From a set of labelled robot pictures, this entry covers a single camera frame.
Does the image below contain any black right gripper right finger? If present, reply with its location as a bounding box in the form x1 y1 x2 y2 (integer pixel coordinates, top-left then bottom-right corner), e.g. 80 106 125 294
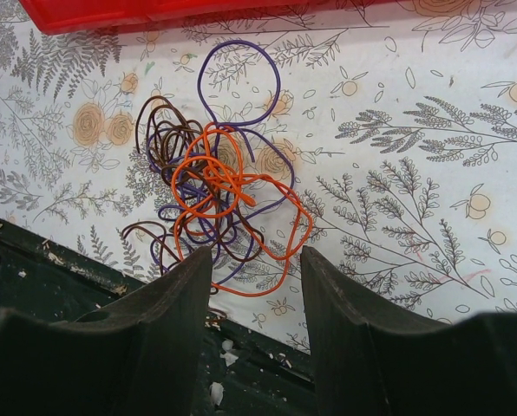
301 247 517 415

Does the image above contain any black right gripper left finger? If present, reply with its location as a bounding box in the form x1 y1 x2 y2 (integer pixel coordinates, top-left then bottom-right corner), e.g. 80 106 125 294
0 247 212 415

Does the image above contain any brown cable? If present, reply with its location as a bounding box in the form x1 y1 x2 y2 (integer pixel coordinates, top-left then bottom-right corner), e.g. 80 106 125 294
121 94 266 296

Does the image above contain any orange cable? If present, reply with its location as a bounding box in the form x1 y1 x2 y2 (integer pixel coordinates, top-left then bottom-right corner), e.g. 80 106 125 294
171 121 314 298

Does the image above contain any purple cable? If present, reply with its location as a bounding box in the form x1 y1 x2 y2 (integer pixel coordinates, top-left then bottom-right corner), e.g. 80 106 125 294
144 39 296 285

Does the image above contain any red three-compartment tray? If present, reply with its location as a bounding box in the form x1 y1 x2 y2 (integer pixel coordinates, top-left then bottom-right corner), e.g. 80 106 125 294
18 0 329 36

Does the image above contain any floral patterned table mat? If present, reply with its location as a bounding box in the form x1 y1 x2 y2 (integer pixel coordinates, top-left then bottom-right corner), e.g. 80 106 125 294
0 0 517 354

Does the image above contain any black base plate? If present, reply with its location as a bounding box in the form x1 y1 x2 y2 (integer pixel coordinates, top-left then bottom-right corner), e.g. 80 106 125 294
0 222 317 415

